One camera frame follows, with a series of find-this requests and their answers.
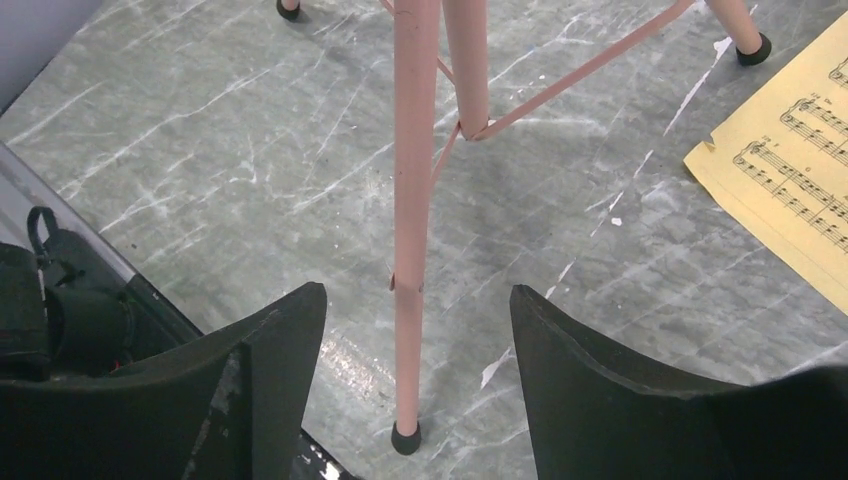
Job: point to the pink music stand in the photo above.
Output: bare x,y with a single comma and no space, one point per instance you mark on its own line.
449,38

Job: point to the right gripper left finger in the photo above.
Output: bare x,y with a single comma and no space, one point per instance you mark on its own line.
228,405

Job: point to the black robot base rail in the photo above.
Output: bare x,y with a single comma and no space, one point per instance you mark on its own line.
65,313

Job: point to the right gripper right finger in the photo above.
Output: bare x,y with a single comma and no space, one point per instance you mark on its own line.
598,409

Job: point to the yellow sheet music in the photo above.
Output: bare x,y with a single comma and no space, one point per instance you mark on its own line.
778,164

